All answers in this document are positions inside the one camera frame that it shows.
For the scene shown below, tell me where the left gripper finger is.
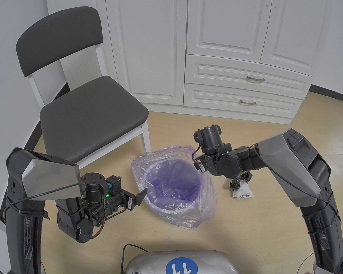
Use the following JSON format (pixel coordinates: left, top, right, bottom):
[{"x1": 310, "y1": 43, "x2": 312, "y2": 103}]
[{"x1": 134, "y1": 188, "x2": 148, "y2": 208}]

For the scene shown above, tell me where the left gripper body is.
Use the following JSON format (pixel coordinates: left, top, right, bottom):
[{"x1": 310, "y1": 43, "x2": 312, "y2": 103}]
[{"x1": 104, "y1": 191, "x2": 139, "y2": 214}]

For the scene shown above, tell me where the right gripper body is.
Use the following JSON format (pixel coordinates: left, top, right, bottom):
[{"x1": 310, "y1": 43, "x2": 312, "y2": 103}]
[{"x1": 193, "y1": 152, "x2": 218, "y2": 173}]

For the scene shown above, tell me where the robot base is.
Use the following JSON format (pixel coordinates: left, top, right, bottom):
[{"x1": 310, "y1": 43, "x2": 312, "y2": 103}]
[{"x1": 126, "y1": 249, "x2": 241, "y2": 274}]

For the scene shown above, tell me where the white trash bin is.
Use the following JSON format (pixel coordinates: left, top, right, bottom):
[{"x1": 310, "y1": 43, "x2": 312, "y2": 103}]
[{"x1": 143, "y1": 157, "x2": 204, "y2": 220}]

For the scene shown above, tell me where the purple plastic bag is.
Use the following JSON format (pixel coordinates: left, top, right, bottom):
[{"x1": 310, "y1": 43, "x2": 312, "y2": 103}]
[{"x1": 131, "y1": 144, "x2": 218, "y2": 230}]

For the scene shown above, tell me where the crumpled black plastic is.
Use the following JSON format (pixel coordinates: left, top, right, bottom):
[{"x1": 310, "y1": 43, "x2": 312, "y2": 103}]
[{"x1": 230, "y1": 172, "x2": 253, "y2": 192}]

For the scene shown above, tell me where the crumpled white printed paper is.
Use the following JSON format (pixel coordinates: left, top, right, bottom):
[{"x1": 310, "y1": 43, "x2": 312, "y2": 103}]
[{"x1": 232, "y1": 182, "x2": 254, "y2": 200}]

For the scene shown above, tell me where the grey padded white chair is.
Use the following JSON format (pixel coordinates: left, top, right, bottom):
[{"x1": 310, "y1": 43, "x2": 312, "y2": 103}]
[{"x1": 16, "y1": 6, "x2": 152, "y2": 168}]

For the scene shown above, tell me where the white wardrobe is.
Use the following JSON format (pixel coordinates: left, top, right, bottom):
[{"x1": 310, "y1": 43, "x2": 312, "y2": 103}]
[{"x1": 44, "y1": 0, "x2": 333, "y2": 125}]

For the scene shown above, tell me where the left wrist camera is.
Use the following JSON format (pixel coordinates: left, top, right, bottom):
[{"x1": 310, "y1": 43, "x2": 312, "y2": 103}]
[{"x1": 105, "y1": 175, "x2": 123, "y2": 196}]

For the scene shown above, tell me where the black cable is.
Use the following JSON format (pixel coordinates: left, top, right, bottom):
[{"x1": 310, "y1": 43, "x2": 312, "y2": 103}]
[{"x1": 121, "y1": 244, "x2": 150, "y2": 274}]

